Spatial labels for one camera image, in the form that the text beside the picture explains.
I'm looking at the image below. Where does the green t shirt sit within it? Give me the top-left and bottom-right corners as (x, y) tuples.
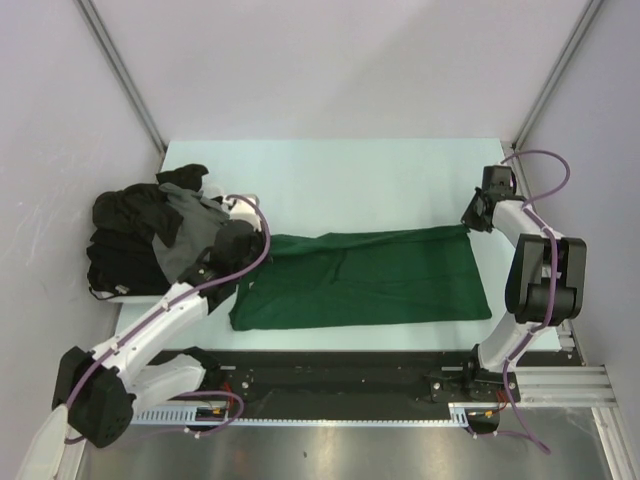
(229, 225), (492, 331)

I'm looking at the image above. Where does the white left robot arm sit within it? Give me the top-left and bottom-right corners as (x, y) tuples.
(52, 194), (271, 448)

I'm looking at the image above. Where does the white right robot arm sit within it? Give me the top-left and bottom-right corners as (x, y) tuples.
(461, 165), (587, 401)

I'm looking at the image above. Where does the white plastic bin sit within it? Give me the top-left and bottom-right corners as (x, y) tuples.
(106, 184), (226, 303)

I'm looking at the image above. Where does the grey t shirt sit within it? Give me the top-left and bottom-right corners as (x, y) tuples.
(151, 183), (229, 284)

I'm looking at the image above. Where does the black t shirt pile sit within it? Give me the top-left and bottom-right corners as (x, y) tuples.
(86, 164), (208, 300)

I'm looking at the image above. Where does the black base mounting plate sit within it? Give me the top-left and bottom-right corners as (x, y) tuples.
(195, 351), (563, 416)

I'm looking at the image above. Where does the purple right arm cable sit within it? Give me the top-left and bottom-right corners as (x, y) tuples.
(499, 149), (572, 455)

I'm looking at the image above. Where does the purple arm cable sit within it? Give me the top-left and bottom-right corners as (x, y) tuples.
(62, 194), (272, 444)
(499, 149), (572, 455)

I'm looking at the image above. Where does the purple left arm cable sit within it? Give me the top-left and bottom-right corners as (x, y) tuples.
(62, 194), (272, 444)

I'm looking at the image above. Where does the white slotted cable duct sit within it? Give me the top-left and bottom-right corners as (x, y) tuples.
(132, 402), (469, 428)

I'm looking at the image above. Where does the right aluminium frame post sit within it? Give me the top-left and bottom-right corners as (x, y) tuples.
(512, 0), (606, 151)

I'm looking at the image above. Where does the aluminium frame post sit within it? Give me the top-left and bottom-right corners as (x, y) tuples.
(512, 0), (606, 151)
(74, 0), (168, 158)

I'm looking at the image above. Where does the aluminium front rail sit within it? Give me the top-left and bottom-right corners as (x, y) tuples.
(504, 364), (616, 405)

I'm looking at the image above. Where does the left aluminium frame post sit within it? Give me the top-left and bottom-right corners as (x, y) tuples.
(74, 0), (168, 158)

